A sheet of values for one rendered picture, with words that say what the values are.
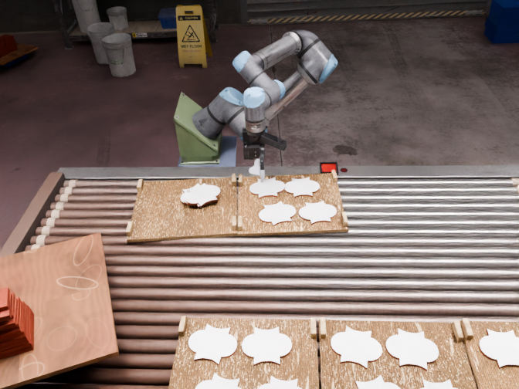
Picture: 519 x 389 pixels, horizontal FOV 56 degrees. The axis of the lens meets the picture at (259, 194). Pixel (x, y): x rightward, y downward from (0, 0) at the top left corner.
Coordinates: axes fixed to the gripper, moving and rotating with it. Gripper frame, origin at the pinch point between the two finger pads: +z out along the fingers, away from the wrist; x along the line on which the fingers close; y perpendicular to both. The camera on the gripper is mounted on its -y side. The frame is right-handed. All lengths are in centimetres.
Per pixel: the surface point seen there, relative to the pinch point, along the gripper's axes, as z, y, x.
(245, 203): 8.8, 7.3, 8.7
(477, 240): 11, -76, 33
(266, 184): 7.6, -1.3, -1.1
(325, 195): 8.9, -24.6, 6.0
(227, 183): 8.9, 15.1, -5.0
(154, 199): 8.8, 44.2, 3.7
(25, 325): -8, 66, 76
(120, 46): 70, 137, -319
